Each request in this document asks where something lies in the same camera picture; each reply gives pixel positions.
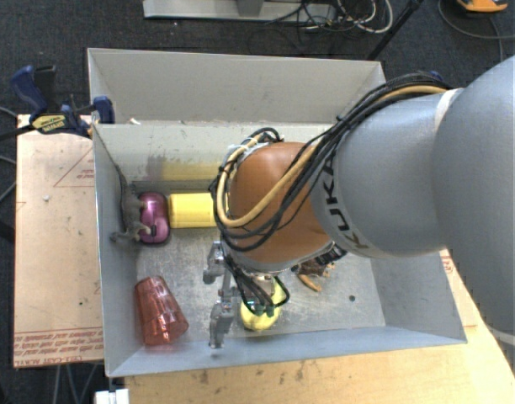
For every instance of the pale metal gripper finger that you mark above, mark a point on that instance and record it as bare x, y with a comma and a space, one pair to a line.
222, 316
214, 263

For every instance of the grey metal bin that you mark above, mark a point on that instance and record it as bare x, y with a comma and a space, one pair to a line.
190, 267

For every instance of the yellow toy lemon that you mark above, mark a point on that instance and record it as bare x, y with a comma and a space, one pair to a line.
252, 320

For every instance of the brown and orange toy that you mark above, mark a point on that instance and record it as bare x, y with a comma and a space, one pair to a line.
310, 274

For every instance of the yellow cylinder block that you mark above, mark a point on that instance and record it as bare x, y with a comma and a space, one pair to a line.
190, 211

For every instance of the pink clear plastic cup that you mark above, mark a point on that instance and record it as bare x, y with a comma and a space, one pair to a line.
158, 312

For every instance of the grey toy animal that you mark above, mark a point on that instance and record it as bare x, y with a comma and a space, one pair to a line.
130, 208

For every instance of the black cylinder on white bracket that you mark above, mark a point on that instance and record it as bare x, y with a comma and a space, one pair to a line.
332, 256

